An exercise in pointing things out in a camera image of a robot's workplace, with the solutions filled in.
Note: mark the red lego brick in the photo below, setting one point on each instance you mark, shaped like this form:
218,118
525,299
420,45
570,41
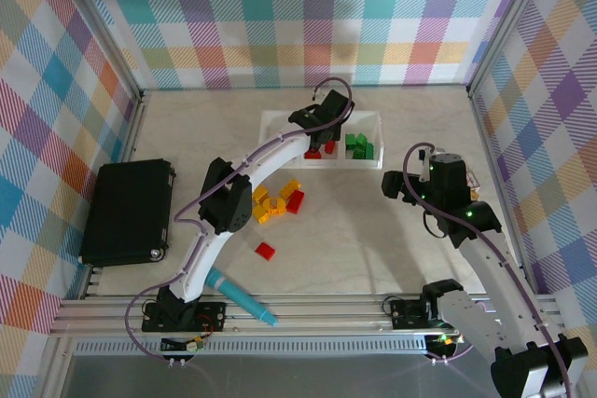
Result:
265,251
330,148
296,202
311,154

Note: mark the yellow lego brick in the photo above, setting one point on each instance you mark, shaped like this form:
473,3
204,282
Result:
260,194
262,216
290,188

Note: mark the yellow lego with grey disc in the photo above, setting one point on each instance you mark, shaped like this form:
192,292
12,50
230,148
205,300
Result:
275,206

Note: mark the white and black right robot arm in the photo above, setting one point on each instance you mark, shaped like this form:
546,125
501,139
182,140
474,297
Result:
490,267

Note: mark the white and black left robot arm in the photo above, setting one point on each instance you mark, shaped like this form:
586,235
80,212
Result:
280,151

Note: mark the small printed cardboard box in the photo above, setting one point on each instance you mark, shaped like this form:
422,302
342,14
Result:
472,182

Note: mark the small circuit board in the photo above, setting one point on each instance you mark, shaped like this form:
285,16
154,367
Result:
186,346
443,339

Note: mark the teal marker pen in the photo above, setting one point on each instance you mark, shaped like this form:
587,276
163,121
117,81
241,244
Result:
252,305

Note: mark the perforated metal strip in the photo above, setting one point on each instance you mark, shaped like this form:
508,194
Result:
303,347

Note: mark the black zip case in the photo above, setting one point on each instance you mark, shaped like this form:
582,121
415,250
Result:
126,211

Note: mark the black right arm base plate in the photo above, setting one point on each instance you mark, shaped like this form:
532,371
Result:
406,314

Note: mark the aluminium frame cross rail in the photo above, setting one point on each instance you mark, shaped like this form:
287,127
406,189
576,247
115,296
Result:
326,319

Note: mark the aluminium frame corner post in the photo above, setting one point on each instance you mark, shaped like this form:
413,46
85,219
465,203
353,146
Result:
507,20
100,20

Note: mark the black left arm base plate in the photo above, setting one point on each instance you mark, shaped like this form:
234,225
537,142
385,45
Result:
212,316

